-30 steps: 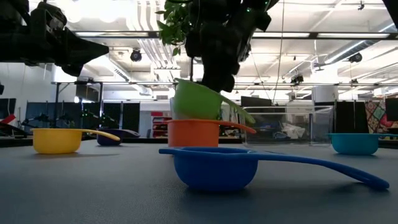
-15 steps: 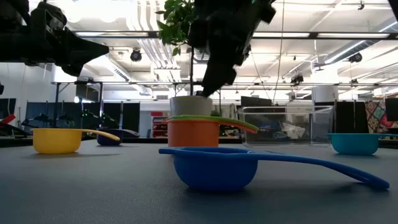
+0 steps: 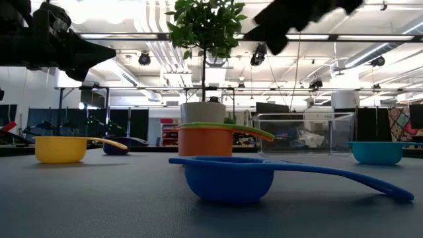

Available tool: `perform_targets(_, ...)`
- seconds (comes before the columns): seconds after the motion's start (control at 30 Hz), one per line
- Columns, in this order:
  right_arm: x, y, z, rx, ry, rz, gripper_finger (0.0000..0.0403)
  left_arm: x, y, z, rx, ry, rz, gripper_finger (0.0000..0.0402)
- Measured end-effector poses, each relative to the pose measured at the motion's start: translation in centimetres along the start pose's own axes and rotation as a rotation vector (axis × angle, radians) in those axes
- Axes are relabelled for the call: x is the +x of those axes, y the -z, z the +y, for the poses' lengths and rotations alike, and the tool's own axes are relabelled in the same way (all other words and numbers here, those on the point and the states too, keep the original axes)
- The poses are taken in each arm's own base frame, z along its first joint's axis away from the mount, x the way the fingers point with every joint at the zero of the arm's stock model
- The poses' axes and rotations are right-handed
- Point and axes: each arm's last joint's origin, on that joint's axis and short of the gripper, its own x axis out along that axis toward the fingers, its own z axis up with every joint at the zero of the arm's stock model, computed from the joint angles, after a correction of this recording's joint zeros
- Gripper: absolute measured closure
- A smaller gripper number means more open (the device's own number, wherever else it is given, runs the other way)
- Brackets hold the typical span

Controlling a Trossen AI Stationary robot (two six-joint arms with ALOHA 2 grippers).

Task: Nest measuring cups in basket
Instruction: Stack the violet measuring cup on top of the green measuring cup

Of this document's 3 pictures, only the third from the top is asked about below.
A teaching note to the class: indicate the black ceiling spotlight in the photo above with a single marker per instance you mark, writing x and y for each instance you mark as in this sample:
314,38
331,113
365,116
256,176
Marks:
144,59
257,55
377,61

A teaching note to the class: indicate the clear plastic basket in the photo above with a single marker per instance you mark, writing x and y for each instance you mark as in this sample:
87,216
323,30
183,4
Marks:
343,132

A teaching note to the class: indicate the red shelf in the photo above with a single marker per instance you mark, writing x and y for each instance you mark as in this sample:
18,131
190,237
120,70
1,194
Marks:
169,132

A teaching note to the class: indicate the overhead light bar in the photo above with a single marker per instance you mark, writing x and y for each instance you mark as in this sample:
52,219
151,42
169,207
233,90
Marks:
363,37

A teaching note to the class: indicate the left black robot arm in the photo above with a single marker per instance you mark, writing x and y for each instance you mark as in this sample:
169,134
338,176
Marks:
10,43

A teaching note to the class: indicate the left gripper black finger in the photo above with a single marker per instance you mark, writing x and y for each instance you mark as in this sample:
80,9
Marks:
86,54

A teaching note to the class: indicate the black metal rig frame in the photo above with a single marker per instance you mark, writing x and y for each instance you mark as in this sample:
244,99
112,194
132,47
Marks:
82,99

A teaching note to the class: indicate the black monitor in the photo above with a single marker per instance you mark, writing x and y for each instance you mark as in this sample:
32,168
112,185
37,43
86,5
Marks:
271,108

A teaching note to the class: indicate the colourful patterned cloth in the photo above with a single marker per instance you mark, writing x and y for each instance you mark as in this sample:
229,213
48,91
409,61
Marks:
400,120

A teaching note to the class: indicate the blue measuring cup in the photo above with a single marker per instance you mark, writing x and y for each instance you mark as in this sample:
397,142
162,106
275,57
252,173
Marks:
224,182

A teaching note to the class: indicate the orange measuring cup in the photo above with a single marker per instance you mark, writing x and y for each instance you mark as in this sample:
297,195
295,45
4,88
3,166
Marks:
205,142

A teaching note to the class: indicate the white plant pot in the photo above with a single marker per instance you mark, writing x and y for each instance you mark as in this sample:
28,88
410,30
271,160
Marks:
203,112

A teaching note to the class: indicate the teal measuring cup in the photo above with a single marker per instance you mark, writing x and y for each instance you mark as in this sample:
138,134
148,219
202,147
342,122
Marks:
376,153

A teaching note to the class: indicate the yellow measuring cup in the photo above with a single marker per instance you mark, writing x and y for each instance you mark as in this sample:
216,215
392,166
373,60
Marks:
59,150

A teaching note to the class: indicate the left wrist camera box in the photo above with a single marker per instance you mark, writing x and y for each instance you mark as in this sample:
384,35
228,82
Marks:
49,18

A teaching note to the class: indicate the green leafy plant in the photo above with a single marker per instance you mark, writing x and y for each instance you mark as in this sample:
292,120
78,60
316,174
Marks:
205,23

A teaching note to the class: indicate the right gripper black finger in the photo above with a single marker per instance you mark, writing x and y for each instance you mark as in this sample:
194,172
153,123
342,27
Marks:
276,39
284,13

